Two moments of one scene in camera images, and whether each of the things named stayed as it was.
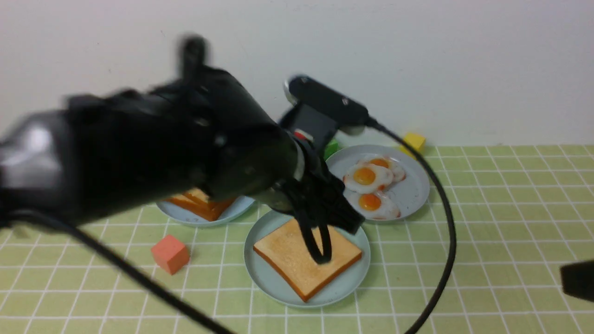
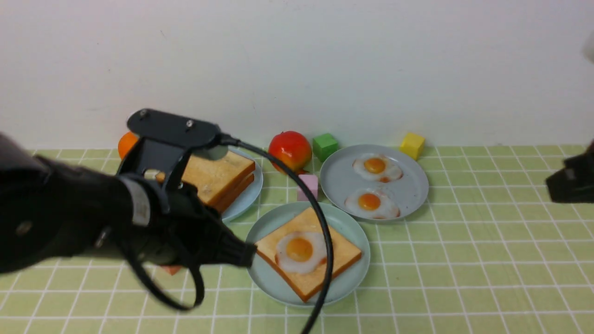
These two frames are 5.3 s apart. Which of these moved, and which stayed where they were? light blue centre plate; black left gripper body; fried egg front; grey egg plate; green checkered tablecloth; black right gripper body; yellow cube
Moved: black left gripper body; fried egg front; black right gripper body
Stayed: grey egg plate; yellow cube; light blue centre plate; green checkered tablecloth
